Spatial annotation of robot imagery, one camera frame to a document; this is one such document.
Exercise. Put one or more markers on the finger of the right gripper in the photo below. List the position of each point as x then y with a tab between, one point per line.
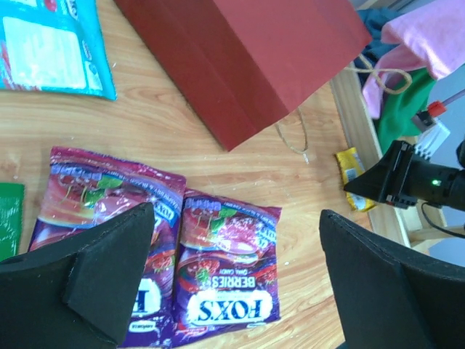
379	182

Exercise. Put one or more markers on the red brown paper bag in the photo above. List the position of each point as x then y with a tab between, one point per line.
244	65

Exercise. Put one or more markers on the wooden clothes rack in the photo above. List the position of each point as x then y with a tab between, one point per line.
414	226

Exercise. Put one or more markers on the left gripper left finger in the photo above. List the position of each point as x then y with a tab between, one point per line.
78	292

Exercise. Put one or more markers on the blue cloth piece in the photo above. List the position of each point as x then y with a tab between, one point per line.
374	20

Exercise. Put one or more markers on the purple snack packet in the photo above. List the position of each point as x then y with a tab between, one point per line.
226	276
86	189

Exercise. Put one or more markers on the teal snack packet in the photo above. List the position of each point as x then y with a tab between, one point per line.
54	46

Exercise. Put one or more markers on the yellow snack packet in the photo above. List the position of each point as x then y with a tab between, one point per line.
351	167

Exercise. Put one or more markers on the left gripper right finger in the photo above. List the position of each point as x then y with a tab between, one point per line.
388	295

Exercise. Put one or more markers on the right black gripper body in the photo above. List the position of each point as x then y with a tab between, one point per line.
435	184

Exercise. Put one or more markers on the pink shirt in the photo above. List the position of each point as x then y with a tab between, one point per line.
431	37

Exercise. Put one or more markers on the green shirt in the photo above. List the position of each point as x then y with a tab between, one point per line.
398	110

